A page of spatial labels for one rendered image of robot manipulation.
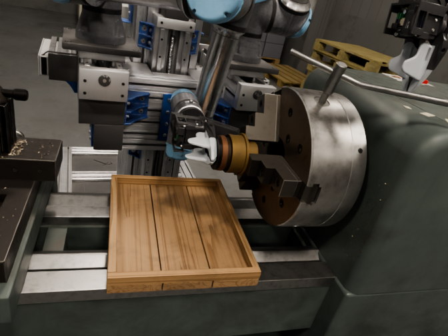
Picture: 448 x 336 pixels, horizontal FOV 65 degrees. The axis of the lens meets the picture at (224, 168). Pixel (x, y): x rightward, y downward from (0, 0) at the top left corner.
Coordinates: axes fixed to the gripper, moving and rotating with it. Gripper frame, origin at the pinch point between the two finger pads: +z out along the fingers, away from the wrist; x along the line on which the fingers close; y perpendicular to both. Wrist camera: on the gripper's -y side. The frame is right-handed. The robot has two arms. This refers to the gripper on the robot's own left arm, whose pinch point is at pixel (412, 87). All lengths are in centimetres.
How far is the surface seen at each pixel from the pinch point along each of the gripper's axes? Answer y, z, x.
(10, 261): 68, 36, 1
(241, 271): 27.5, 40.0, 0.1
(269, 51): -249, -11, -660
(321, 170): 16.1, 17.2, 1.3
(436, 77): -344, -10, -323
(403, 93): 4.7, 1.2, 3.2
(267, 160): 22.8, 18.9, -8.1
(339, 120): 11.5, 8.3, -3.5
